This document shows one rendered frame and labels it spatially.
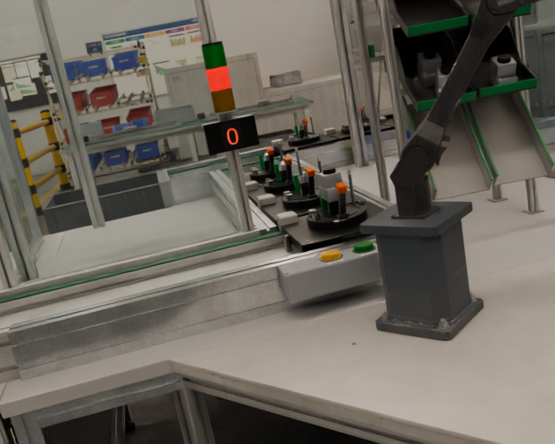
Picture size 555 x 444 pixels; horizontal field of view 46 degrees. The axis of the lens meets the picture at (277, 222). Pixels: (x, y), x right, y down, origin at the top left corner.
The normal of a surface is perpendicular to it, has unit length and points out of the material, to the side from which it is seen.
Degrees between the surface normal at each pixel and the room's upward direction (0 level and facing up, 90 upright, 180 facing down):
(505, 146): 45
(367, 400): 0
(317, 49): 90
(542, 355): 0
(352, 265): 90
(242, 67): 90
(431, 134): 66
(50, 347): 90
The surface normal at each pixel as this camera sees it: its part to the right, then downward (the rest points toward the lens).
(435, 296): 0.09, 0.24
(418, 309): -0.63, 0.31
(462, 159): -0.10, -0.50
